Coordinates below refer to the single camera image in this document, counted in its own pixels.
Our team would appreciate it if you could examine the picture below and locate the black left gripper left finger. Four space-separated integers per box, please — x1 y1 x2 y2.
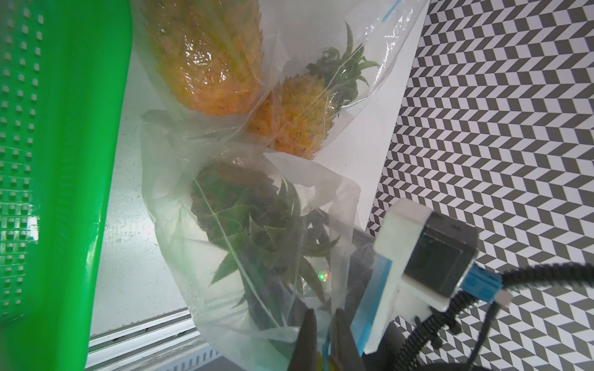
287 309 317 371

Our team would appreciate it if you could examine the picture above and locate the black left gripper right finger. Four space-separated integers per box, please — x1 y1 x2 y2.
330 309 366 371

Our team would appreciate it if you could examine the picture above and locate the clear zip-top bag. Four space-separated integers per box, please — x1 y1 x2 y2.
130 1 271 130
244 1 426 160
140 110 377 370

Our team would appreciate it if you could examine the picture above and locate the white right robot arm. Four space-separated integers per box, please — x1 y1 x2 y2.
363 263 593 370

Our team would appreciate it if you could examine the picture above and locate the green plastic basket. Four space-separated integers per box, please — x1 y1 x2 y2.
1 1 132 370

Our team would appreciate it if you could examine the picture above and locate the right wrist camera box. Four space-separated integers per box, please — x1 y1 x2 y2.
357 199 512 354

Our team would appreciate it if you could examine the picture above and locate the aluminium front rail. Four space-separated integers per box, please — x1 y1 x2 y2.
85 309 221 371

